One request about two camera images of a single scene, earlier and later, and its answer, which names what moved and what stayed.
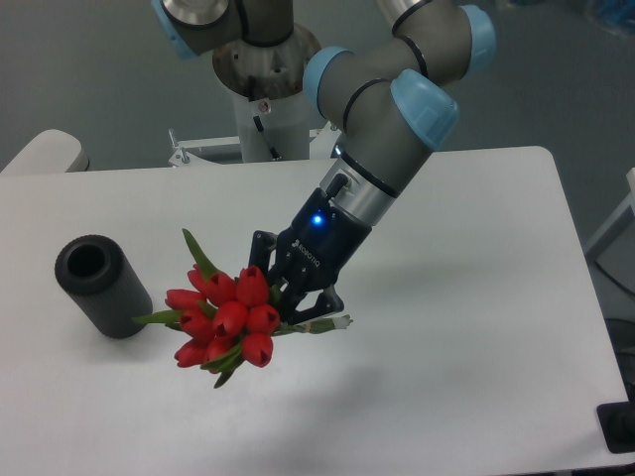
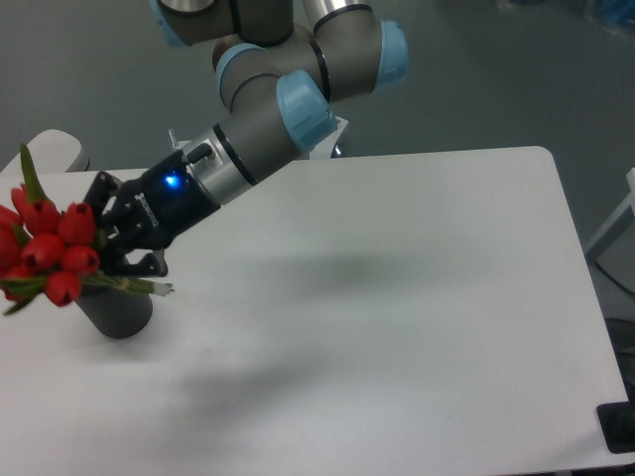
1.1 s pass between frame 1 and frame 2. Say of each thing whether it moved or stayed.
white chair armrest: stayed
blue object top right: stayed
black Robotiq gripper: moved
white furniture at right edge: stayed
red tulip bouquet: moved
